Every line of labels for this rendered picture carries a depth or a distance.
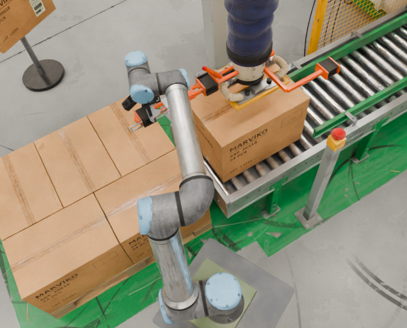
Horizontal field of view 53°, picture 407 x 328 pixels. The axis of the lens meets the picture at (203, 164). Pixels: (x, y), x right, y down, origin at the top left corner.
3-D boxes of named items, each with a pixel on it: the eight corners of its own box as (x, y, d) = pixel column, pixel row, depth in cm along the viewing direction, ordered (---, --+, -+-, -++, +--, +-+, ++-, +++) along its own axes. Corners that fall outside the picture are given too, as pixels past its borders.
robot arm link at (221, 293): (244, 312, 178) (246, 304, 162) (206, 320, 177) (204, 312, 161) (236, 277, 185) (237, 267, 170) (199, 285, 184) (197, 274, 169)
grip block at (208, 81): (209, 78, 209) (208, 70, 204) (219, 90, 204) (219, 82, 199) (195, 85, 207) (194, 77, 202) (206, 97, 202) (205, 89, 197)
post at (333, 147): (308, 210, 297) (338, 129, 212) (314, 217, 293) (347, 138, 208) (301, 215, 295) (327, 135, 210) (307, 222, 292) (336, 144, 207)
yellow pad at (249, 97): (277, 72, 222) (279, 65, 217) (289, 83, 217) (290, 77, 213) (226, 99, 214) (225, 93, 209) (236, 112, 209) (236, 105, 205)
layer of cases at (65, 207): (146, 124, 330) (136, 91, 296) (211, 219, 283) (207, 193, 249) (5, 196, 304) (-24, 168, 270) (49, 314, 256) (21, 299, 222)
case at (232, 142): (264, 99, 283) (268, 56, 249) (301, 138, 264) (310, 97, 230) (190, 138, 270) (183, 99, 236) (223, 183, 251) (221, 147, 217)
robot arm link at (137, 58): (124, 67, 160) (122, 49, 165) (131, 88, 171) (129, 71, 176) (148, 62, 161) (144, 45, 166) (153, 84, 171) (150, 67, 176)
